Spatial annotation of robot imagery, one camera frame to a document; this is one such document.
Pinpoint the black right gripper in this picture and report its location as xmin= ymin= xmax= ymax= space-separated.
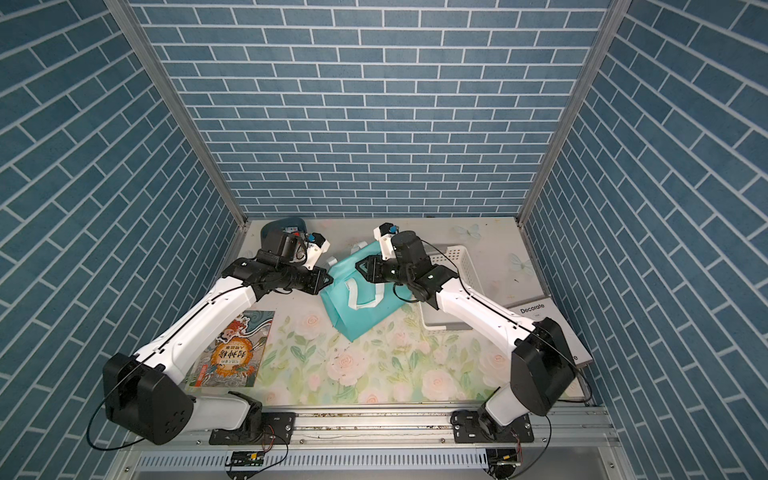
xmin=355 ymin=256 xmax=415 ymax=288

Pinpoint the teal insulated delivery bag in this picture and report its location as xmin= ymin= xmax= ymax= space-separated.
xmin=320 ymin=243 xmax=412 ymax=342

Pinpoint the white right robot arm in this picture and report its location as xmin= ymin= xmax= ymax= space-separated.
xmin=355 ymin=223 xmax=579 ymax=428

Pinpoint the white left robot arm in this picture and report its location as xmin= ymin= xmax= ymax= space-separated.
xmin=103 ymin=230 xmax=333 ymax=445

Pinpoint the dark teal storage bin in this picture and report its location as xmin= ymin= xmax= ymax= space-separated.
xmin=260 ymin=216 xmax=307 ymax=239

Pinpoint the white perforated plastic basket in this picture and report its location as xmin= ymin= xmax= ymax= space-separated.
xmin=419 ymin=244 xmax=484 ymax=332

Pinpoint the floral table mat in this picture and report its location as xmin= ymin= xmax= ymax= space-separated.
xmin=186 ymin=218 xmax=543 ymax=406

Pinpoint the colourful illustrated children's book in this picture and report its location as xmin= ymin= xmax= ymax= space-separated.
xmin=184 ymin=310 xmax=275 ymax=388

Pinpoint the white Decorate furniture book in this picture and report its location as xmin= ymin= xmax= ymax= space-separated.
xmin=509 ymin=297 xmax=594 ymax=368

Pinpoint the small green circuit board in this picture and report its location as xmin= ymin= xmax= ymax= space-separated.
xmin=226 ymin=451 xmax=265 ymax=469

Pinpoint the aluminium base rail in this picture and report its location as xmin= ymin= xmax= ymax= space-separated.
xmin=122 ymin=404 xmax=619 ymax=451

